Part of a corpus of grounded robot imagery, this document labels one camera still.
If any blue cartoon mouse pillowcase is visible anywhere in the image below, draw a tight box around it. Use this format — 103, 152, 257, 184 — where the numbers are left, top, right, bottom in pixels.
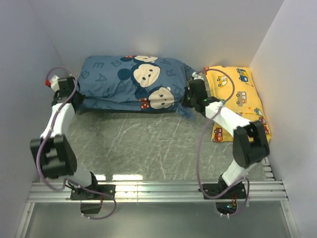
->
78, 55, 195, 118

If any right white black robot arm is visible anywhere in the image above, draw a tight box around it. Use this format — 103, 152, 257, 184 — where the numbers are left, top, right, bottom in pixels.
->
182, 79, 270, 199

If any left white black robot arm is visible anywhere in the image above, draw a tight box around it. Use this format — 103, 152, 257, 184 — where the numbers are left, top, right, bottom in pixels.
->
30, 76, 100, 199

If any yellow car print pillow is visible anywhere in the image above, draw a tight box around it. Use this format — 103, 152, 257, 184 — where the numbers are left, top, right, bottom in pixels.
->
203, 66, 271, 141

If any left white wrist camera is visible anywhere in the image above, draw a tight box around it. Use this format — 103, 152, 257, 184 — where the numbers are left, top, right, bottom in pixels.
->
45, 75, 59, 92

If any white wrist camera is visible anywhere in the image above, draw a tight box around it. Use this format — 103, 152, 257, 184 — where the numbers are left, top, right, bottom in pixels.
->
45, 75, 59, 92
190, 72, 204, 80

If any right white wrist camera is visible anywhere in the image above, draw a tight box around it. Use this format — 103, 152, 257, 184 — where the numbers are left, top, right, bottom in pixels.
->
190, 72, 204, 80

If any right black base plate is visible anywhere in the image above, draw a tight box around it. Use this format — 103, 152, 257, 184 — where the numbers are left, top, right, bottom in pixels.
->
203, 182, 248, 199

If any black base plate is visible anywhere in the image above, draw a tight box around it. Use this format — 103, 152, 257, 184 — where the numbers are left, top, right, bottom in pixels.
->
203, 182, 248, 199
70, 184, 116, 201

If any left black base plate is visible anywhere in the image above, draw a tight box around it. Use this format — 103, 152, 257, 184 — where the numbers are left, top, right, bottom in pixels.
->
70, 184, 116, 201

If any aluminium mounting rail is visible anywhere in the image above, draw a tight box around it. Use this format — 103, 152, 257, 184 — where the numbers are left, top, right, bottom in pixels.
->
27, 180, 288, 203

